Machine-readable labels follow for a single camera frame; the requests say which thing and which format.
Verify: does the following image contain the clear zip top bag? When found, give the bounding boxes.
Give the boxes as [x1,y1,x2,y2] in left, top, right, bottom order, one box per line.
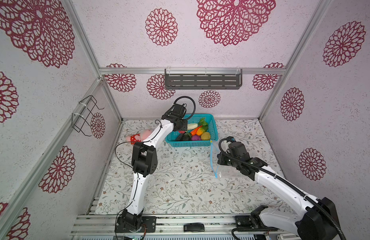
[210,137,252,179]

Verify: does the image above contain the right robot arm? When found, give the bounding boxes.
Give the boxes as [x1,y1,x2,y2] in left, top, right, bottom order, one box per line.
[217,137,346,240]

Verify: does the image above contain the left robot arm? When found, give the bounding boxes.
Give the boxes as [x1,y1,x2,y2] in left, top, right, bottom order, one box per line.
[119,104,187,231]

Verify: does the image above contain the dark eggplant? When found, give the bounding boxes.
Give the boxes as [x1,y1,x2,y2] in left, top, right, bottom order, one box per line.
[176,132,192,142]

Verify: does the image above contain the teal plastic basket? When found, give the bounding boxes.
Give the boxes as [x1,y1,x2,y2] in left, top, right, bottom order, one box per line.
[165,114,218,148]

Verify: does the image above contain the orange carrot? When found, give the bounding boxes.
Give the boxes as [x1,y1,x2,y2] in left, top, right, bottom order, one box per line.
[190,126,201,136]

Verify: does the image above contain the white radish with leaves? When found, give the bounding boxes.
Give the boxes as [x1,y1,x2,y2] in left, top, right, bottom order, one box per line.
[187,118,208,131]

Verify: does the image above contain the green yellow cucumber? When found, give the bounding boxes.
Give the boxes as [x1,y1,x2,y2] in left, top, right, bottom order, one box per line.
[196,125,208,136]

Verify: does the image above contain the purple onion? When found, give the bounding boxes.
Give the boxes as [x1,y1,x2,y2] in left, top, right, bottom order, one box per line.
[191,135,201,141]

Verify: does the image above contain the yellow green potato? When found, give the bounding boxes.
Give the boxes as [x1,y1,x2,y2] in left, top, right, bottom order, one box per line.
[200,132,211,141]

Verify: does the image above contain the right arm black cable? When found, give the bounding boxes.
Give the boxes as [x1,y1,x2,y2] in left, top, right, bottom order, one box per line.
[217,136,347,240]

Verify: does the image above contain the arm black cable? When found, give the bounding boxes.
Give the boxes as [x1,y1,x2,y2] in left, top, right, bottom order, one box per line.
[113,95,196,232]
[217,136,347,240]

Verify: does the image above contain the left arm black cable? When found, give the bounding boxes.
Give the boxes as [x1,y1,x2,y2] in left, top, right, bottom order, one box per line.
[113,95,196,232]

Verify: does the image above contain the grey wall shelf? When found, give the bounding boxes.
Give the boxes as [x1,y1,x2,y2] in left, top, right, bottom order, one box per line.
[164,69,242,90]

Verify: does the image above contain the small black device on rail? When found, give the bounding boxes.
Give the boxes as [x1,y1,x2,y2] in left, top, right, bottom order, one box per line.
[184,223,205,233]

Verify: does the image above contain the black wire wall rack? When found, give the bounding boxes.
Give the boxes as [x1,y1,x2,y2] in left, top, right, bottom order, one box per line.
[71,95,105,137]

